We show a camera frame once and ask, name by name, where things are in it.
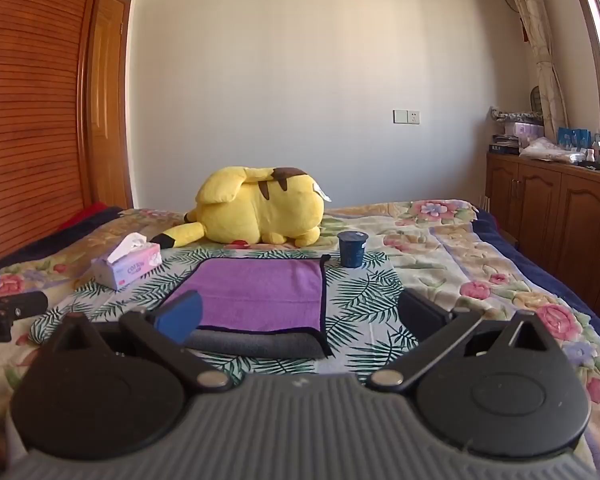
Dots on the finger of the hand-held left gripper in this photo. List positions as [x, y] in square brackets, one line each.
[15, 306]

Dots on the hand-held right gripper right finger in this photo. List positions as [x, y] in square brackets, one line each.
[420, 312]

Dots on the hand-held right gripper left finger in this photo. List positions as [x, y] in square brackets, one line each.
[182, 317]

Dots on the grey towel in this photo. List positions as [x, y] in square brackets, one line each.
[260, 344]

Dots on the purple towel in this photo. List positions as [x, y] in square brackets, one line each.
[260, 290]

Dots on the leaf print cloth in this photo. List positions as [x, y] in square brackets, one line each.
[362, 300]

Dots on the dark blue blanket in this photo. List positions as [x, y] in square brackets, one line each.
[40, 242]

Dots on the tissue box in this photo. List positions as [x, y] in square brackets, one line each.
[135, 266]

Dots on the dark blue cup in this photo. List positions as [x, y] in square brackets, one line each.
[352, 250]

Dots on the red cloth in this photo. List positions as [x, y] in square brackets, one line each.
[85, 216]

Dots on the yellow plush toy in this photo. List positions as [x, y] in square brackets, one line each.
[260, 210]

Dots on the dark blue bed sheet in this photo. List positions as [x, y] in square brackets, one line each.
[555, 285]

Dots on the wooden cabinet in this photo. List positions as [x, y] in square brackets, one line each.
[555, 210]

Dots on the wooden louvered wardrobe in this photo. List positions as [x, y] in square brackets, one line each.
[30, 110]

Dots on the stack of boxes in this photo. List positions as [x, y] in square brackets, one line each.
[512, 135]

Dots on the white crumpled cloth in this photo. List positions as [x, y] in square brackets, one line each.
[550, 150]

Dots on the wooden door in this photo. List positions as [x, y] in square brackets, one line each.
[109, 100]

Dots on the blue boxes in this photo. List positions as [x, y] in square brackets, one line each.
[574, 137]

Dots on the patterned beige curtain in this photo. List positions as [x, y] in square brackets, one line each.
[542, 50]

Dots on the white wall socket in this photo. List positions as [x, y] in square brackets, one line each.
[406, 116]

